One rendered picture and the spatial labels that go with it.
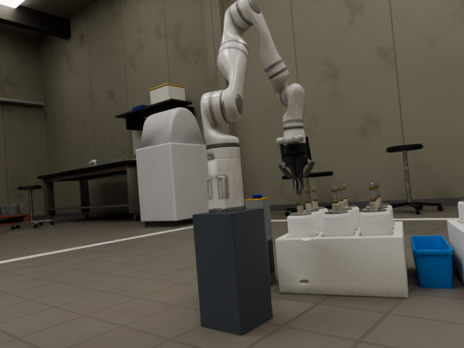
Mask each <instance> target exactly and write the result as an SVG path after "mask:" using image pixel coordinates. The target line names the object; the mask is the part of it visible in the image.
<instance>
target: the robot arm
mask: <svg viewBox="0 0 464 348"><path fill-rule="evenodd" d="M252 25H254V26H255V29H256V31H257V33H258V39H259V47H260V62H261V65H262V67H263V69H264V71H265V73H266V74H267V77H269V80H270V81H271V85H272V89H273V92H274V95H275V98H276V100H277V102H278V103H279V105H281V106H282V107H284V108H288V109H287V112H286V113H285V114H284V116H283V118H282V121H283V129H284V136H283V137H281V138H277V140H276V143H277V144H284V154H285V158H284V162H283V163H282V164H280V165H279V166H278V167H279V169H280V170H281V171H282V172H283V173H284V174H285V175H286V176H287V178H289V179H292V180H293V189H295V191H298V186H299V191H302V189H303V188H304V182H303V179H304V178H305V177H308V176H309V174H310V172H311V170H312V169H313V167H314V166H315V164H316V163H315V162H312V161H311V160H310V159H309V157H308V156H307V147H306V139H305V131H304V124H303V113H304V109H305V91H304V89H303V87H302V86H301V85H300V84H291V85H289V86H288V84H287V77H288V76H289V71H288V69H287V67H286V66H285V64H284V62H283V60H282V58H281V57H280V55H279V53H278V51H277V49H276V47H275V44H274V42H273V40H272V37H271V34H270V32H269V29H268V26H267V23H266V21H265V19H264V17H263V14H262V11H261V9H260V7H259V5H258V4H257V2H256V1H255V0H237V1H236V2H235V3H234V4H233V5H231V6H230V7H229V8H228V9H227V11H226V12H225V16H224V32H223V36H222V43H221V46H220V50H219V54H218V57H217V66H218V68H219V70H220V72H221V73H222V75H223V76H224V77H225V78H226V80H227V81H228V82H229V87H228V88H227V89H225V90H218V91H213V92H209V93H204V94H203V96H202V98H201V102H200V109H201V115H202V125H203V131H204V140H205V143H206V154H207V164H208V172H209V177H208V178H207V179H206V186H207V195H208V204H209V213H228V212H234V211H243V210H245V207H244V191H243V182H242V166H241V157H240V141H239V139H238V138H237V137H235V136H232V135H227V134H224V133H222V132H221V131H220V127H219V125H220V124H230V123H233V122H237V121H238V120H239V119H240V118H241V115H242V107H243V95H244V79H245V74H246V70H247V64H248V59H249V47H248V45H247V43H246V41H245V40H243V38H242V34H243V32H244V31H245V30H247V29H248V28H250V27H251V26H252ZM307 162H308V164H307V166H308V167H307V169H306V171H305V172H304V171H303V168H304V167H305V165H306V163H307ZM286 165H287V166H288V167H289V168H290V169H291V174H290V172H288V170H287V169H286ZM297 170H298V177H297ZM303 172H304V174H303ZM297 178H298V179H299V180H297Z"/></svg>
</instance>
